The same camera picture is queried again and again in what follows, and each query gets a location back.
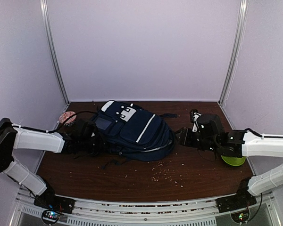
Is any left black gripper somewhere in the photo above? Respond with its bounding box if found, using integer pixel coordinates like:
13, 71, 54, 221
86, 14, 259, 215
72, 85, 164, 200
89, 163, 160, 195
80, 132, 110, 157

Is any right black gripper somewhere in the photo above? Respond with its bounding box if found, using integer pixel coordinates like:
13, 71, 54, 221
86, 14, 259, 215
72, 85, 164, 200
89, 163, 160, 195
173, 128, 218, 153

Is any navy blue student backpack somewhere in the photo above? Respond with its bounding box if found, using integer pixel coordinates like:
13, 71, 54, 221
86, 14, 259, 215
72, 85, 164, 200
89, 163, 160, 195
91, 100, 177, 162

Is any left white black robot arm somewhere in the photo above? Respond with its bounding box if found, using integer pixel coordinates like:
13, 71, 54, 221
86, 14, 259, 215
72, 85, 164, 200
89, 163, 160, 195
0, 118, 105, 209

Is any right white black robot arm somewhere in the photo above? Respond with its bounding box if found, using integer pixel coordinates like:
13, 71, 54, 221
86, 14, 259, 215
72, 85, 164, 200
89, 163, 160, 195
175, 111, 283, 208

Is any red patterned small bowl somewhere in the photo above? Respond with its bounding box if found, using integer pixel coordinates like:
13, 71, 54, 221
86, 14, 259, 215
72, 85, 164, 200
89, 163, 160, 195
58, 111, 76, 127

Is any lime green plate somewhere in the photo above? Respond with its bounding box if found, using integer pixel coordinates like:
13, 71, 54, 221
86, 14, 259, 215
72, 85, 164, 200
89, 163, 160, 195
221, 156, 246, 167

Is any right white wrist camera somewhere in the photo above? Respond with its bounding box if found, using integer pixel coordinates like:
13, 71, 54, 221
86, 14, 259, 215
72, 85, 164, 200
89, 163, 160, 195
190, 109, 201, 132

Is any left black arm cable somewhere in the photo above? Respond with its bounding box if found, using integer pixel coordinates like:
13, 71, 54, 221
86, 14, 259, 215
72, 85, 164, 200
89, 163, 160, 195
11, 110, 97, 134

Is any right aluminium frame post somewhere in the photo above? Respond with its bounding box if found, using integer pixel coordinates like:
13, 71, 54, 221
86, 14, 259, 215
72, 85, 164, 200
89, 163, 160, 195
218, 0, 249, 107

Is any aluminium frame post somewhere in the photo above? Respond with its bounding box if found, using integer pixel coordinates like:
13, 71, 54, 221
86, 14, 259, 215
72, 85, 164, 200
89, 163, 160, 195
40, 0, 70, 105
218, 0, 249, 107

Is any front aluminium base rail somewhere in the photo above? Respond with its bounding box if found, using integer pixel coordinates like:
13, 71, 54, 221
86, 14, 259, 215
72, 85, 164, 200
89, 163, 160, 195
13, 186, 281, 226

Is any left aluminium frame post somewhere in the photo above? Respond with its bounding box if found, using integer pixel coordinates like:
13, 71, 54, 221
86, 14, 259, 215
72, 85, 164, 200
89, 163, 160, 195
40, 0, 70, 105

